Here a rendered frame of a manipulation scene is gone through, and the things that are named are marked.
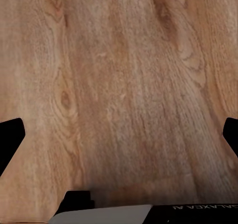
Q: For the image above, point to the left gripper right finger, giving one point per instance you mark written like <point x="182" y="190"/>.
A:
<point x="230" y="133"/>

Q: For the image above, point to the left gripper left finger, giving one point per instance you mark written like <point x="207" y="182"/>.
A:
<point x="11" y="135"/>

